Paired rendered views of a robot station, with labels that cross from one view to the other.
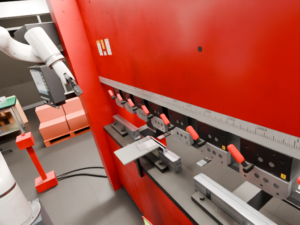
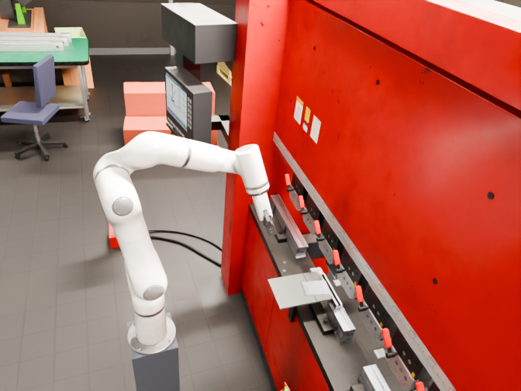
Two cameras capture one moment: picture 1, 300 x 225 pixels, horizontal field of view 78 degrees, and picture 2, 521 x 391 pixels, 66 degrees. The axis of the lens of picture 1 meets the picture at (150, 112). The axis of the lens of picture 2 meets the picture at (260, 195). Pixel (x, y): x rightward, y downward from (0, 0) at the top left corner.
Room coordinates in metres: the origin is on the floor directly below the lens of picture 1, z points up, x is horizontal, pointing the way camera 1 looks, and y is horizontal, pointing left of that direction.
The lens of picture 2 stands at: (-0.26, 0.24, 2.45)
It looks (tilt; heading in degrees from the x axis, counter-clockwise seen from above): 35 degrees down; 6
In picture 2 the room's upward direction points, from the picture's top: 7 degrees clockwise
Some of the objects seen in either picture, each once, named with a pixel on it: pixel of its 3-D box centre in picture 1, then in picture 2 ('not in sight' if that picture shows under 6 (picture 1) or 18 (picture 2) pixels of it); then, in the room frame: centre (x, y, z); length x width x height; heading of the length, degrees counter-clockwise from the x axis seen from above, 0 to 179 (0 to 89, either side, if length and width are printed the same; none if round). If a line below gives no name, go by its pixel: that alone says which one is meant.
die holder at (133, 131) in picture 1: (125, 126); (287, 224); (1.64, 0.26, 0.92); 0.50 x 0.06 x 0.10; 27
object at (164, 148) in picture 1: (156, 143); (329, 290); (1.12, -0.01, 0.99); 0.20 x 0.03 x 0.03; 27
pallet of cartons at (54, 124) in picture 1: (66, 118); (170, 121); (3.87, 1.82, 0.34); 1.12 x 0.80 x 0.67; 119
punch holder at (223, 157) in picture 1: (218, 139); (412, 357); (0.64, -0.25, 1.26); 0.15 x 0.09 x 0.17; 27
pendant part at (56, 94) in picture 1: (46, 83); (187, 106); (1.98, 0.99, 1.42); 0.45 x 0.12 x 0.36; 41
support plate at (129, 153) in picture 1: (136, 149); (299, 289); (1.08, 0.14, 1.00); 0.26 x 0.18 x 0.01; 117
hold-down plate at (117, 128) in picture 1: (118, 129); (274, 224); (1.66, 0.33, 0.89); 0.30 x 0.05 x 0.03; 27
